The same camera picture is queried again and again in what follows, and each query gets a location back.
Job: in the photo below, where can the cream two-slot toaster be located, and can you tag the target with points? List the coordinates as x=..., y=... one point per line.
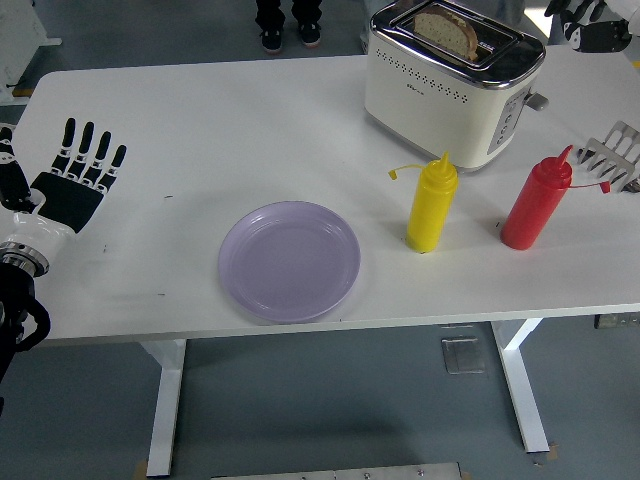
x=425, y=115

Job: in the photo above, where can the metal floor hatch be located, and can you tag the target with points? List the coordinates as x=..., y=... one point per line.
x=463, y=355

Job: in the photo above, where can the brown floor tape piece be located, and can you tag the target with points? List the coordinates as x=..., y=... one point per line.
x=140, y=469
x=552, y=451

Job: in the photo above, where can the metal base plate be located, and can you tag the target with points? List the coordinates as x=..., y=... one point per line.
x=335, y=472

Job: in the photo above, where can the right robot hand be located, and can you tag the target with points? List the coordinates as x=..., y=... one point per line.
x=600, y=37

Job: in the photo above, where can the grey power strip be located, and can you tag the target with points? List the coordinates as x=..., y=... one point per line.
x=617, y=320

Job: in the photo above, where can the lilac round plate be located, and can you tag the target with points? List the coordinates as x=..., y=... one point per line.
x=290, y=260

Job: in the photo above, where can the white table leg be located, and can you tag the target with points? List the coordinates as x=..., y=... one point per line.
x=525, y=390
x=167, y=400

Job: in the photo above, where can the metal toast rack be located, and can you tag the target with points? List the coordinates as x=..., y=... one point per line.
x=607, y=150

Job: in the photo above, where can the white machine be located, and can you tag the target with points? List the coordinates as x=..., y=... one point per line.
x=20, y=45

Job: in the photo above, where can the red squeeze bottle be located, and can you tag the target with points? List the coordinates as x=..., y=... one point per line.
x=530, y=210

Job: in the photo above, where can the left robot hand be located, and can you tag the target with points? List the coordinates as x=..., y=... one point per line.
x=67, y=200

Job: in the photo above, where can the bread slice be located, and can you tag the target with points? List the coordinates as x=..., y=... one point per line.
x=442, y=32

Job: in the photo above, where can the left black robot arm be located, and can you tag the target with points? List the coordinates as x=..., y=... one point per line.
x=12, y=295

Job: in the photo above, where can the yellow squeeze bottle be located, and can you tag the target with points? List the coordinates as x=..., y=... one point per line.
x=430, y=210

